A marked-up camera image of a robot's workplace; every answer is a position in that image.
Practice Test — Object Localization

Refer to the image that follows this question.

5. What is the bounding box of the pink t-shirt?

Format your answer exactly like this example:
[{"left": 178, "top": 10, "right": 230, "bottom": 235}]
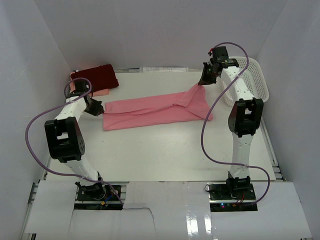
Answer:
[{"left": 103, "top": 84, "right": 213, "bottom": 131}]

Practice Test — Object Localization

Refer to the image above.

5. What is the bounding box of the white paper sheet at wall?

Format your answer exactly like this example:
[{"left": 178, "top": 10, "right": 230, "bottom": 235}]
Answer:
[{"left": 139, "top": 67, "right": 189, "bottom": 73}]

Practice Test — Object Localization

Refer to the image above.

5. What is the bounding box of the peach folded t-shirt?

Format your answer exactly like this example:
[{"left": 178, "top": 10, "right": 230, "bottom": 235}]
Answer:
[{"left": 64, "top": 79, "right": 110, "bottom": 99}]

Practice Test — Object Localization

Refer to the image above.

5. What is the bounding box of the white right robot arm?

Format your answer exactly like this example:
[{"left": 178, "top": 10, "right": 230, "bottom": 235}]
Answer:
[{"left": 198, "top": 46, "right": 264, "bottom": 201}]

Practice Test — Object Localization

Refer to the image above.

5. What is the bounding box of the dark red folded t-shirt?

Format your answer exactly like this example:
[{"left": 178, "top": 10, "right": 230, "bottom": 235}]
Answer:
[{"left": 70, "top": 64, "right": 119, "bottom": 91}]

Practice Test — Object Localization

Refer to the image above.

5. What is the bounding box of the white front cover board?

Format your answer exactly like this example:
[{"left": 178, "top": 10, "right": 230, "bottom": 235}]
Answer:
[{"left": 25, "top": 181, "right": 312, "bottom": 240}]

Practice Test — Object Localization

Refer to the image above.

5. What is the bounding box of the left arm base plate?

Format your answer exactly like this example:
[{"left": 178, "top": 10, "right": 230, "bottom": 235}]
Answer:
[{"left": 74, "top": 184, "right": 127, "bottom": 211}]

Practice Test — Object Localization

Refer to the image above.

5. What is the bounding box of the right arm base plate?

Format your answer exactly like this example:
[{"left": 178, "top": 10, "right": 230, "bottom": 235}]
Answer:
[{"left": 204, "top": 183, "right": 258, "bottom": 213}]

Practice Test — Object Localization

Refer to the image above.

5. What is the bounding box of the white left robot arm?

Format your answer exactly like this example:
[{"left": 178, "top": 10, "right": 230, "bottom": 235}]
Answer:
[{"left": 44, "top": 77, "right": 106, "bottom": 200}]

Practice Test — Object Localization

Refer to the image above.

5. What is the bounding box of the white perforated plastic basket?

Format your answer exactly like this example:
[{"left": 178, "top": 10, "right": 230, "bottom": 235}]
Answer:
[{"left": 220, "top": 56, "right": 269, "bottom": 107}]

